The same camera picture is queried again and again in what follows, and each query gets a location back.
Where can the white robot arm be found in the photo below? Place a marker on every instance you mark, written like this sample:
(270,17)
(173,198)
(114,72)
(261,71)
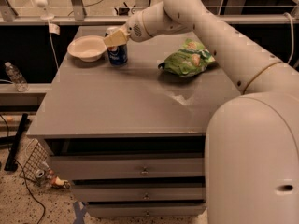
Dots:
(252,141)

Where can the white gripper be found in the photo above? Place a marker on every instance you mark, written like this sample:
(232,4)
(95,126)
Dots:
(135,29)

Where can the black metal stand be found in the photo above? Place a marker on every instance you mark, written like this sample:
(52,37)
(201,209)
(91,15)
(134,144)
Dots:
(11,165)

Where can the white paper bowl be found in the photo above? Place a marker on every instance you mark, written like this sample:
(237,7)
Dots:
(89,48)

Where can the grey drawer cabinet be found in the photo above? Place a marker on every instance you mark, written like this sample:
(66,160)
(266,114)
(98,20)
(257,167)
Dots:
(131,140)

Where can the white round lamp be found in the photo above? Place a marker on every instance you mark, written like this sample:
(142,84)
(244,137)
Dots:
(43,4)

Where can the blue pepsi can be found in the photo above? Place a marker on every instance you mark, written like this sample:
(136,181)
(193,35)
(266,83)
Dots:
(117,55)

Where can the wire basket on floor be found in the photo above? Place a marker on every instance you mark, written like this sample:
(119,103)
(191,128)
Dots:
(37,170)

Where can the clear plastic water bottle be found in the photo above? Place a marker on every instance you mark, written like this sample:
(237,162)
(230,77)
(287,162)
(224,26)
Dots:
(16,77)

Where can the green chip bag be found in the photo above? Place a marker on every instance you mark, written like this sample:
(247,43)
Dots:
(190,60)

